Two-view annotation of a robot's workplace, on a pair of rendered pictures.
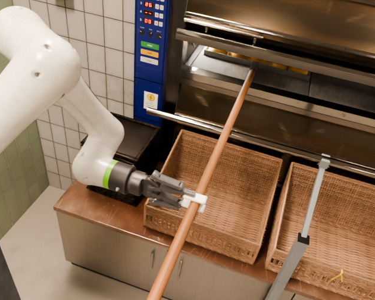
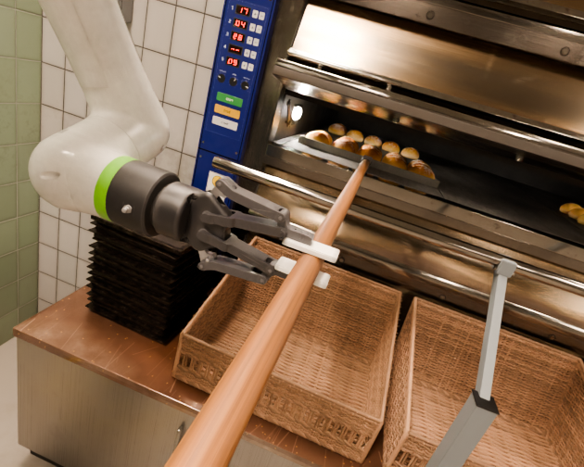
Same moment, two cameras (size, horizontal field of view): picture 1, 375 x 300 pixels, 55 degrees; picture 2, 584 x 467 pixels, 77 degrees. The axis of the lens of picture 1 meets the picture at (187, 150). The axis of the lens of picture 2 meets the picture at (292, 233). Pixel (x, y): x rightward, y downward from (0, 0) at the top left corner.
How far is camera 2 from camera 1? 0.67 m
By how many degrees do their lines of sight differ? 18
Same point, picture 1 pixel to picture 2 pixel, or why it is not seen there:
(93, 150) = (91, 128)
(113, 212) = (123, 349)
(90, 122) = (96, 56)
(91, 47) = not seen: hidden behind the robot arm
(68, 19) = not seen: hidden behind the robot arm
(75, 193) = (63, 312)
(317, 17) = (474, 73)
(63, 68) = not seen: outside the picture
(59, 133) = (69, 235)
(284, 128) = (408, 243)
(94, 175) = (78, 173)
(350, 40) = (519, 107)
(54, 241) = (12, 411)
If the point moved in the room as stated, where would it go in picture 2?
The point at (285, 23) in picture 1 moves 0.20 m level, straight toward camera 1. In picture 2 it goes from (428, 78) to (438, 71)
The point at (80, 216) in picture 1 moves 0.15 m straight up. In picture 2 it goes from (58, 350) to (60, 305)
